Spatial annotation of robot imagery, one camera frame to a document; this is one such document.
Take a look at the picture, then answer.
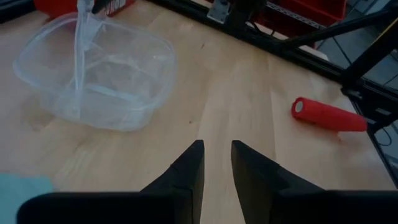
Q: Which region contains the red storage bin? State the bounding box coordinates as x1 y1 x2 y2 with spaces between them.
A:
257 0 348 28

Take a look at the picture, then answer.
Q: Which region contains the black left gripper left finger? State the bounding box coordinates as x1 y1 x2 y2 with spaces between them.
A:
17 139 205 224

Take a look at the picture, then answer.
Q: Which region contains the black aluminium table frame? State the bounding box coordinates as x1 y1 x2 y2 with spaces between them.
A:
0 0 398 189

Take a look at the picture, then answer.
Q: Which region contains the clear plastic food container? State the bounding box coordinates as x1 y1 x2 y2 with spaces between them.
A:
12 11 178 132

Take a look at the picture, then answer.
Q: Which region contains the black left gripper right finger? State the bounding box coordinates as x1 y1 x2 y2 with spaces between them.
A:
231 139 398 224

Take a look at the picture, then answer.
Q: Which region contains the red first aid kit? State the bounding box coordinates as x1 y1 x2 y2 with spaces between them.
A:
33 0 136 19

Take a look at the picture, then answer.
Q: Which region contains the teal plastic container lid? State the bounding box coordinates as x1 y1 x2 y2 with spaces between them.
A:
0 173 56 224

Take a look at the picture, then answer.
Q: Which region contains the red elastic bandage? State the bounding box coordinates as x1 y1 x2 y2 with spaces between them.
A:
290 96 369 133

